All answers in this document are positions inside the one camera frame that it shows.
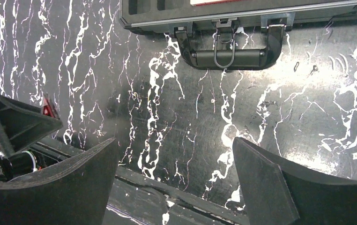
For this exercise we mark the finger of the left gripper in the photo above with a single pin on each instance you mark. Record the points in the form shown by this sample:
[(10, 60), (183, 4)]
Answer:
[(22, 125)]

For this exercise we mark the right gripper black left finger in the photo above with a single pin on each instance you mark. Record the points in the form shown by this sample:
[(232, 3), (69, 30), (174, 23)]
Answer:
[(74, 191)]

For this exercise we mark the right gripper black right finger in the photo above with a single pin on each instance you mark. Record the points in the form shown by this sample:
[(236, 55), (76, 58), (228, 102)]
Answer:
[(278, 191)]

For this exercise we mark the red all-in triangle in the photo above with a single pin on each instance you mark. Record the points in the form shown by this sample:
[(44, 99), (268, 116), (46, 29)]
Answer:
[(48, 108)]

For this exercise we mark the black poker set case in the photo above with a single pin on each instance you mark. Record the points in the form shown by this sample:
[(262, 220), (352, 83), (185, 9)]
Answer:
[(180, 19)]

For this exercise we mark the red playing card deck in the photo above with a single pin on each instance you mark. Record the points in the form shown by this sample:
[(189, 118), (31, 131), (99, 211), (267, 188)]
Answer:
[(208, 2)]

